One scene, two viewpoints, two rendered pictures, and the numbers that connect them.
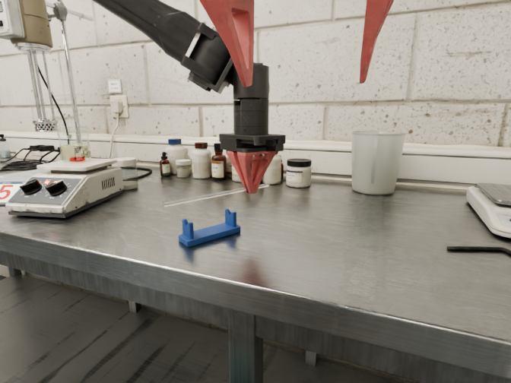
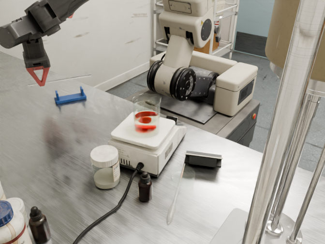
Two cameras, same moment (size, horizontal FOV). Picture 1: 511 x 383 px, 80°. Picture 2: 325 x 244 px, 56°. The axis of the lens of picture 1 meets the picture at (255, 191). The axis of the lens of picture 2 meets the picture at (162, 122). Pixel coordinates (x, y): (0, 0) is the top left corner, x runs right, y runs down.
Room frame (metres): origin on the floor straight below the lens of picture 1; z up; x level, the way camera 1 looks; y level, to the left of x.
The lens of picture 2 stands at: (1.26, 0.59, 1.23)
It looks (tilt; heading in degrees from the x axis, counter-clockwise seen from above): 32 degrees down; 194
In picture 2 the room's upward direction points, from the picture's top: 1 degrees clockwise
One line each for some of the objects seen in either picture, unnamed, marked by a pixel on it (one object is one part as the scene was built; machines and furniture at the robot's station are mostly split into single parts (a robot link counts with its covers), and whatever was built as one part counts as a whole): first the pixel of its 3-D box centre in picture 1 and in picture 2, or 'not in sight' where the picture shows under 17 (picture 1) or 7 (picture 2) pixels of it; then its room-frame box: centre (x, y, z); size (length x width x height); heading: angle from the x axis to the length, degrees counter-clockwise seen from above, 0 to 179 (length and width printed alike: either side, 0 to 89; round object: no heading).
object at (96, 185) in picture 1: (74, 185); (148, 138); (0.66, 0.40, 0.79); 0.22 x 0.13 x 0.08; 171
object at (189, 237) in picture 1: (210, 226); (69, 94); (0.46, 0.07, 0.77); 0.10 x 0.03 x 0.04; 130
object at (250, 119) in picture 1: (251, 122); (34, 49); (0.51, 0.01, 0.93); 0.10 x 0.07 x 0.07; 40
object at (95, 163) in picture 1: (79, 163); (143, 129); (0.69, 0.40, 0.83); 0.12 x 0.12 x 0.01; 81
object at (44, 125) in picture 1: (39, 90); (291, 172); (0.99, 0.66, 1.02); 0.07 x 0.07 x 0.25
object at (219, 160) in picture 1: (219, 161); not in sight; (0.91, 0.11, 0.80); 0.04 x 0.04 x 0.11
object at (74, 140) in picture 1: (73, 144); (147, 115); (0.70, 0.41, 0.88); 0.07 x 0.06 x 0.08; 143
